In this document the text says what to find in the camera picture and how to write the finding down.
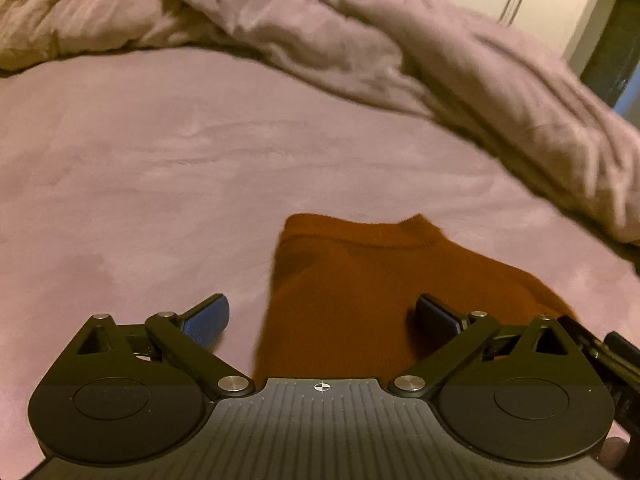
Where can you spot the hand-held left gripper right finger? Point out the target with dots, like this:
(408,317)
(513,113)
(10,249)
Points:
(440,317)

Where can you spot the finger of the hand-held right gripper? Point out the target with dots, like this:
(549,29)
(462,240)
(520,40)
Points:
(595,347)

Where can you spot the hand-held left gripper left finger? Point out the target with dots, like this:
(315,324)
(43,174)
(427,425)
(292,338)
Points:
(207,317)

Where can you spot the rust orange knit sweater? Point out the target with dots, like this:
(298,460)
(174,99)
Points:
(350,300)

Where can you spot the bed with lilac sheet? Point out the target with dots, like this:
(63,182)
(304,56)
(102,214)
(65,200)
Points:
(150,170)

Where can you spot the crumpled lilac blanket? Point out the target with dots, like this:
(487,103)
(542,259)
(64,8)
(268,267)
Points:
(450,75)

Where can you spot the dark grey door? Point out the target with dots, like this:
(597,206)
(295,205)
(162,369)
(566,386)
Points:
(615,60)

